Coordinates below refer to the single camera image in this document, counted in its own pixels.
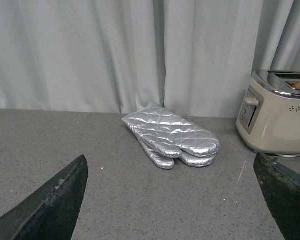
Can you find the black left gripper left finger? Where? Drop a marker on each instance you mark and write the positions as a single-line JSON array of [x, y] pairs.
[[52, 211]]

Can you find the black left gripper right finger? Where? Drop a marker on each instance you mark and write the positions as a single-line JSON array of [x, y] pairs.
[[280, 187]]

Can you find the grey curtain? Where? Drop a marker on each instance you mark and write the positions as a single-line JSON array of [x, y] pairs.
[[194, 57]]

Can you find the upper silver quilted oven mitt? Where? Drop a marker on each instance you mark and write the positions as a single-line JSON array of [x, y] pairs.
[[156, 117]]

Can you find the lower silver quilted oven mitt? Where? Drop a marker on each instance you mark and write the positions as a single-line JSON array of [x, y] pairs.
[[160, 160]]

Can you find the beige two-slot toaster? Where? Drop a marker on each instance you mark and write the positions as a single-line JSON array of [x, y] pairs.
[[269, 117]]

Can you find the silver quilted oven mitt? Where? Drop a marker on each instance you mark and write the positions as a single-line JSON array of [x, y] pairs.
[[156, 117], [160, 160]]

